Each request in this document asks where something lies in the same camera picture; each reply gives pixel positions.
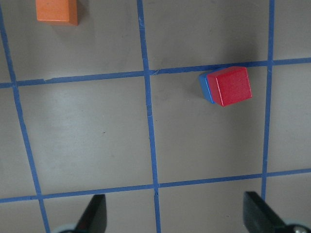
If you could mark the blue wooden block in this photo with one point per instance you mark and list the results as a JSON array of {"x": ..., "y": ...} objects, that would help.
[{"x": 205, "y": 86}]

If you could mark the red wooden block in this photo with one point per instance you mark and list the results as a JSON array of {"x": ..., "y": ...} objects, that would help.
[{"x": 229, "y": 85}]

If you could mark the orange wooden block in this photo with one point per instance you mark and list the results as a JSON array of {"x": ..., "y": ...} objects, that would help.
[{"x": 57, "y": 12}]

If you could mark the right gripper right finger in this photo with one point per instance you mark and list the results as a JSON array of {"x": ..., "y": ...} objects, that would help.
[{"x": 258, "y": 217}]

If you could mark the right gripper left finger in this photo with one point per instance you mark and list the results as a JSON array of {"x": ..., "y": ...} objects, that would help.
[{"x": 94, "y": 218}]

